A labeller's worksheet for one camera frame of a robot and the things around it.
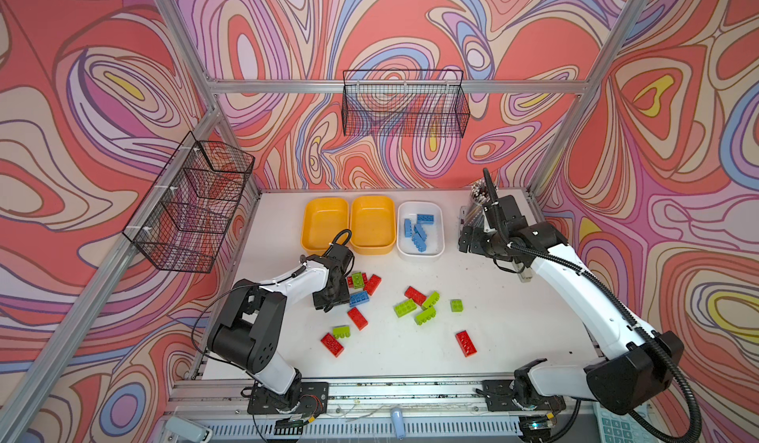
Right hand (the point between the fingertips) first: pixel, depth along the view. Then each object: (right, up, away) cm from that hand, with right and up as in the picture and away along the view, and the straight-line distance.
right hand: (476, 250), depth 79 cm
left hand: (-38, -17, +12) cm, 43 cm away
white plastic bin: (-7, 0, +24) cm, 25 cm away
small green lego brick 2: (-37, -23, +3) cm, 44 cm away
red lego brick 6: (-2, -26, +2) cm, 26 cm away
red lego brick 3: (-15, -16, +12) cm, 25 cm away
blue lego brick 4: (-13, +3, +23) cm, 26 cm away
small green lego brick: (-33, -11, +14) cm, 38 cm away
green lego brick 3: (-13, -20, +7) cm, 25 cm away
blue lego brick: (-33, -16, +10) cm, 38 cm away
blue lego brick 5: (-13, 0, +22) cm, 26 cm away
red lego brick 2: (-35, -11, +12) cm, 39 cm away
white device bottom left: (-71, -41, -11) cm, 82 cm away
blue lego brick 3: (-10, +8, +29) cm, 32 cm away
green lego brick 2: (-10, -16, +10) cm, 22 cm away
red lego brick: (-29, -12, +13) cm, 34 cm away
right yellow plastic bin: (-29, +6, +28) cm, 41 cm away
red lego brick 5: (-39, -26, +2) cm, 48 cm away
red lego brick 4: (-33, -21, +7) cm, 40 cm away
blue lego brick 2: (-16, +5, +28) cm, 33 cm away
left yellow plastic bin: (-49, +8, +32) cm, 59 cm away
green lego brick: (-19, -18, +9) cm, 28 cm away
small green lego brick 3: (-3, -18, +9) cm, 20 cm away
